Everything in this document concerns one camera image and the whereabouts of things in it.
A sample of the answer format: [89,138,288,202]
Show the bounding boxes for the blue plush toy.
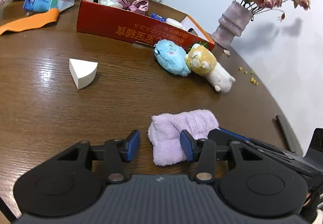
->
[154,39,192,77]

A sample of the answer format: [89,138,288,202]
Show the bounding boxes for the pink satin scrunchie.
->
[115,0,149,15]

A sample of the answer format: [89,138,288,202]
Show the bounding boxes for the lilac fluffy cloth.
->
[148,109,220,166]

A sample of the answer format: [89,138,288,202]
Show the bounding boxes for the yellow white plush toy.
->
[185,44,236,94]

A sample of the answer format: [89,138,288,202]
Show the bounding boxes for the orange cloth strip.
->
[0,8,61,36]

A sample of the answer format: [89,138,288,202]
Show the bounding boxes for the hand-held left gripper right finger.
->
[180,130,265,184]

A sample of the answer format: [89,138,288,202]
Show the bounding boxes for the white round sponge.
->
[165,18,182,27]

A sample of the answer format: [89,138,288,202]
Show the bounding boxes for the red cardboard box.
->
[76,0,216,52]

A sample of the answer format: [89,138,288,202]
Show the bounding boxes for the scattered yellow crumbs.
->
[238,67,259,86]

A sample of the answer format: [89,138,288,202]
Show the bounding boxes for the clear mesh ball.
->
[98,0,123,9]

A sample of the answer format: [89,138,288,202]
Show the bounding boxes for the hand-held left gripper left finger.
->
[58,130,140,184]

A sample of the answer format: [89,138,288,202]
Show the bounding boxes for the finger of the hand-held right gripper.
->
[208,127,304,164]

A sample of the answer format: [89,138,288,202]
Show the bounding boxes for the white wedge sponge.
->
[69,58,99,90]

